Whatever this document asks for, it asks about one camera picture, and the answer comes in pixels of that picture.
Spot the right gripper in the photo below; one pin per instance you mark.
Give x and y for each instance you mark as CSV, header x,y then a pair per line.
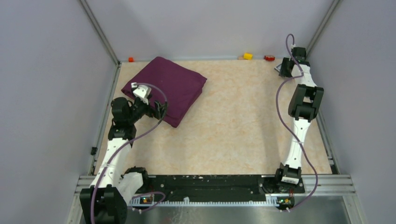
x,y
283,73

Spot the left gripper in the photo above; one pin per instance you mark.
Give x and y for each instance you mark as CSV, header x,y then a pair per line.
x,y
151,111

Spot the purple cloth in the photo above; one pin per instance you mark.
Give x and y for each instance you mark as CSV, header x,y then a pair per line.
x,y
181,86

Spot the blue playing card deck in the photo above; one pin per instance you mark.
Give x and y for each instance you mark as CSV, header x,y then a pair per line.
x,y
278,68

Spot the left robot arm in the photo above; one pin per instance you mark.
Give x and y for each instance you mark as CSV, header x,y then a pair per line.
x,y
105,201

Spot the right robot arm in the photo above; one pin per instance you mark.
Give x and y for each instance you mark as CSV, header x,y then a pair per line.
x,y
303,109

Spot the red small block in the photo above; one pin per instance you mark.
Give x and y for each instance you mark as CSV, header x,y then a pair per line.
x,y
269,57

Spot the yellow small block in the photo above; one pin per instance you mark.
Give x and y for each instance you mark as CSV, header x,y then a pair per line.
x,y
247,56

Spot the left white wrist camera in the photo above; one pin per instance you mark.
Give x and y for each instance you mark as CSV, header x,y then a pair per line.
x,y
141,91

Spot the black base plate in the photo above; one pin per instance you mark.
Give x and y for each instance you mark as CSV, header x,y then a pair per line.
x,y
217,188

